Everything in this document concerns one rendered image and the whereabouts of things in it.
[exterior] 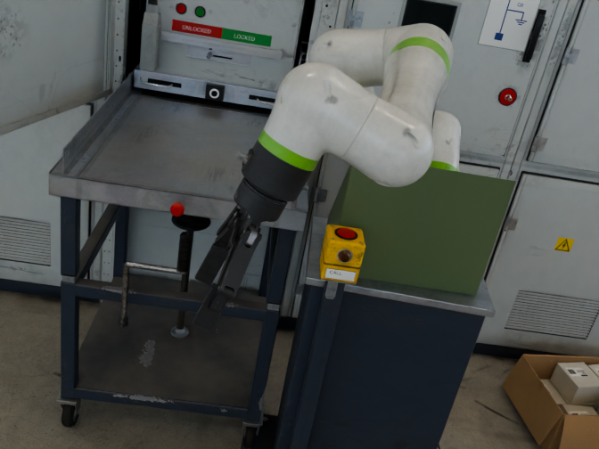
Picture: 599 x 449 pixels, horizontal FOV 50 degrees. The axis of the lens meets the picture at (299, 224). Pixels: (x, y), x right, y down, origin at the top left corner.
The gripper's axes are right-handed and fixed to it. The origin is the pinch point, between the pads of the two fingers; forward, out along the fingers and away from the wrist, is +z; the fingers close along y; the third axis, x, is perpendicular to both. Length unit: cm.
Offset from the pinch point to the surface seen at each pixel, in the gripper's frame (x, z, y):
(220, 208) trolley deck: 6, 6, -57
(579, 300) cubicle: 158, -2, -112
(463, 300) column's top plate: 64, -6, -36
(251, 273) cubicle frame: 43, 50, -128
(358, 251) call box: 31.5, -7.6, -30.3
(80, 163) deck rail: -27, 15, -68
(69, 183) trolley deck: -27, 18, -61
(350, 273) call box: 32.8, -2.4, -30.7
